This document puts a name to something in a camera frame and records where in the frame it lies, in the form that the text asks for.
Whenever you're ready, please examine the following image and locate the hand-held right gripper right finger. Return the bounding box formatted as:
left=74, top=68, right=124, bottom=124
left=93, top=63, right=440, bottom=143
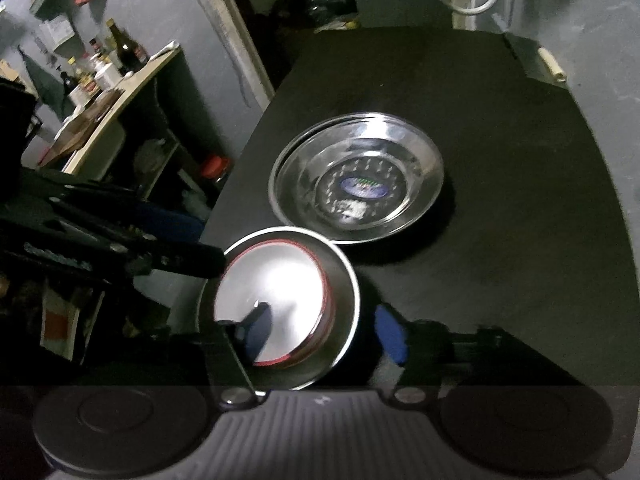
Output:
left=375, top=303, right=587, bottom=406

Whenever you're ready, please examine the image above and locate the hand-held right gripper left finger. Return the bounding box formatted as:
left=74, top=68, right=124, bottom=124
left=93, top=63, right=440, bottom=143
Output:
left=129, top=304, right=275, bottom=407

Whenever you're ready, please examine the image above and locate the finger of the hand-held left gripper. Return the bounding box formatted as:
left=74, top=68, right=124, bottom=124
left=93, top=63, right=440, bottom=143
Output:
left=135, top=199, right=203, bottom=242
left=125, top=240, right=227, bottom=279

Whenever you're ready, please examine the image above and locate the white bowl with red rim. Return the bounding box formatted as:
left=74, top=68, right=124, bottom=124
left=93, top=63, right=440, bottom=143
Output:
left=212, top=239, right=334, bottom=367

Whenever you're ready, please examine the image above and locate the stainless steel bowl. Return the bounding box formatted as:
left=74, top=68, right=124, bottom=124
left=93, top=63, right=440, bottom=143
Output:
left=197, top=226, right=362, bottom=392

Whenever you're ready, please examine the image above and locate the stainless steel plate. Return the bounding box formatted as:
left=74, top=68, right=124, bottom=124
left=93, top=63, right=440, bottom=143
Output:
left=269, top=112, right=445, bottom=245

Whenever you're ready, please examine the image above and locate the wooden counter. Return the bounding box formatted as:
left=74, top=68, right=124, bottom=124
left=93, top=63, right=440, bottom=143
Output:
left=36, top=41, right=182, bottom=182

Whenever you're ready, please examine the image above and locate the white jar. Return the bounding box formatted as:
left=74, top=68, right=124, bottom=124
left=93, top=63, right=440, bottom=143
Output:
left=94, top=61, right=124, bottom=92

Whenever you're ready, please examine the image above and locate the dark glass bottle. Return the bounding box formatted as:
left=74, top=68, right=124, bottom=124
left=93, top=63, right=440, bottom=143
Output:
left=106, top=18, right=149, bottom=74

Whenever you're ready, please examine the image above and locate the yellow box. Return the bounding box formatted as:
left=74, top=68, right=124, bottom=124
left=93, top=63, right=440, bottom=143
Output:
left=314, top=14, right=359, bottom=34

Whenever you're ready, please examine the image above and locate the cleaver with cream handle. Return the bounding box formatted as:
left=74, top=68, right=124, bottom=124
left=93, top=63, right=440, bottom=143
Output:
left=504, top=34, right=569, bottom=84

